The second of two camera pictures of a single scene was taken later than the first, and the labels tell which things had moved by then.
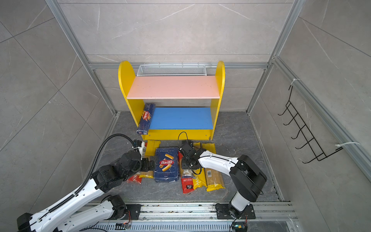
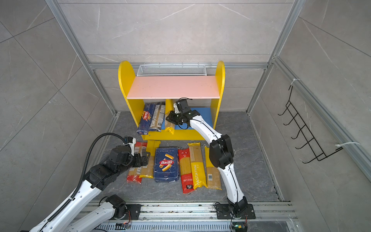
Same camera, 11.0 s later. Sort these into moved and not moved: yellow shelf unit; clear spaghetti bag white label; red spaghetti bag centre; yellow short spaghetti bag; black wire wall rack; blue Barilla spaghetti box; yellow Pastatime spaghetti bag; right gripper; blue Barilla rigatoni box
Moved: right gripper; yellow Pastatime spaghetti bag; yellow short spaghetti bag; clear spaghetti bag white label
Not moved: red spaghetti bag centre; black wire wall rack; blue Barilla spaghetti box; blue Barilla rigatoni box; yellow shelf unit
